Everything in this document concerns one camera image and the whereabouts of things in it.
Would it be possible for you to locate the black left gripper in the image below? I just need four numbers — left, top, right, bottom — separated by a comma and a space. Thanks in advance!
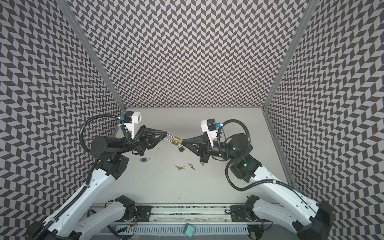
114, 125, 167, 158

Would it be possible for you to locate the long shackle brass padlock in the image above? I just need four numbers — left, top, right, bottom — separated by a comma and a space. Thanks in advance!
164, 134, 182, 146

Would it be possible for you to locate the black padlock with keys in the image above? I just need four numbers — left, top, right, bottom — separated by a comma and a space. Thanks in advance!
178, 145, 185, 153

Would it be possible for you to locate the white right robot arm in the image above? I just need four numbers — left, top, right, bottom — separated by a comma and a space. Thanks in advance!
180, 119, 334, 240

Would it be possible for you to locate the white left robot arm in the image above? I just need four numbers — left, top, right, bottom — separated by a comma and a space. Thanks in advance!
27, 111, 168, 240

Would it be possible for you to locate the teal square block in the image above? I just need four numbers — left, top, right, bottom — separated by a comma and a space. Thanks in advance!
183, 224, 196, 238

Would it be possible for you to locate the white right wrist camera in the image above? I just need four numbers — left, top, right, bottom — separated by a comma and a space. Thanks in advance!
201, 119, 223, 147

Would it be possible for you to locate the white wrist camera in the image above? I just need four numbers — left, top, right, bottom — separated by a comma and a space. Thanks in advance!
201, 119, 223, 147
119, 111, 142, 138

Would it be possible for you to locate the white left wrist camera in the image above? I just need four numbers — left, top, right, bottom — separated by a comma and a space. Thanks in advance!
119, 111, 142, 138

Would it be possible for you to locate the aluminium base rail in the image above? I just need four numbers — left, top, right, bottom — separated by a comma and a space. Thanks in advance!
136, 203, 267, 225

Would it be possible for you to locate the aluminium left corner post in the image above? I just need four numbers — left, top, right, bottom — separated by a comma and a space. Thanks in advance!
55, 1, 126, 110

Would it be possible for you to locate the aluminium corner post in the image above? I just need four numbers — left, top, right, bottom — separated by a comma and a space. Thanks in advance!
263, 0, 320, 112
55, 1, 126, 110

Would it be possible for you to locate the aluminium right corner post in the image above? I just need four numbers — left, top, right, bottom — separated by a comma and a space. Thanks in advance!
263, 0, 320, 112

